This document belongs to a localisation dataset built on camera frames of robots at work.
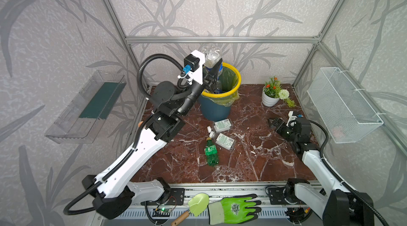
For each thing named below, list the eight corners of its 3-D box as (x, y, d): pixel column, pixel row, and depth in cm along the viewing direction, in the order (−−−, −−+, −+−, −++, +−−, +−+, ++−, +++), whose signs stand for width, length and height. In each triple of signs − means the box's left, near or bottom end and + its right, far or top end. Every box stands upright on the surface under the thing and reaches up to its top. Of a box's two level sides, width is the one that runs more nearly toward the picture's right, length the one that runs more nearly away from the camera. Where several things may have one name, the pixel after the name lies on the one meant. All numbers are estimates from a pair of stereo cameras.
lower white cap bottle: (207, 139, 94) (207, 136, 91) (212, 132, 97) (212, 129, 94) (230, 151, 90) (230, 148, 87) (234, 142, 93) (234, 139, 90)
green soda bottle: (208, 167, 85) (208, 164, 81) (202, 142, 94) (201, 138, 90) (220, 163, 86) (220, 160, 82) (212, 139, 95) (212, 135, 91)
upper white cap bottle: (209, 135, 96) (209, 132, 93) (206, 128, 99) (206, 125, 96) (231, 128, 99) (231, 125, 96) (227, 121, 102) (228, 118, 99)
